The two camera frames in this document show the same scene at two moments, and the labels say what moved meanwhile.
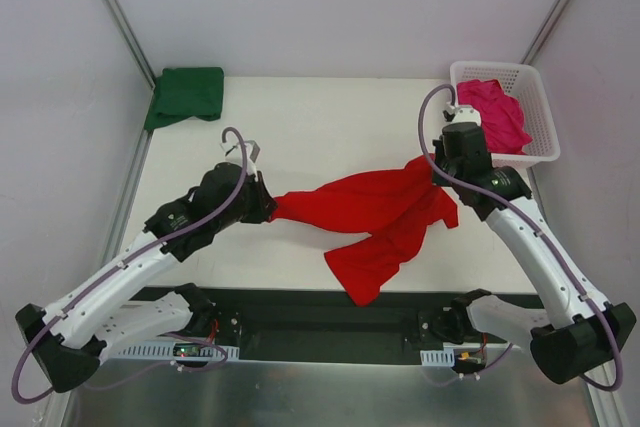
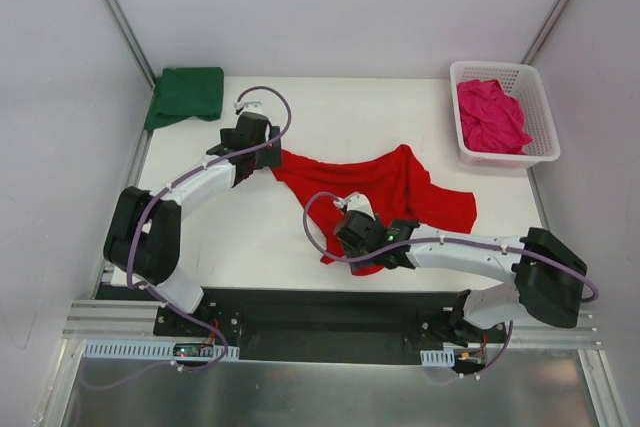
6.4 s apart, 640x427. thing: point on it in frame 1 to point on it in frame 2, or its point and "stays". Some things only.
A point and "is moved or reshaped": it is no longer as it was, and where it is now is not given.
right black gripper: x=445 y=167 to x=361 y=263
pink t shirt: x=501 y=115 stays
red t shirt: x=393 y=205 is moved or reshaped
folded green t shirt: x=187 y=92 stays
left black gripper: x=261 y=198 to x=272 y=155
